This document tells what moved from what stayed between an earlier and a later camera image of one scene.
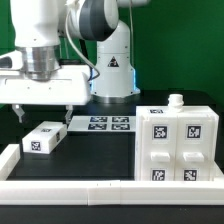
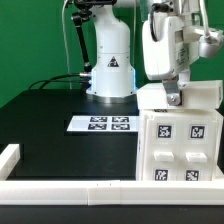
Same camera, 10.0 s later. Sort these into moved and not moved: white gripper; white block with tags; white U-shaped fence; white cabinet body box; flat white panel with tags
Moved: white block with tags; white gripper
Not moved: flat white panel with tags; white cabinet body box; white U-shaped fence
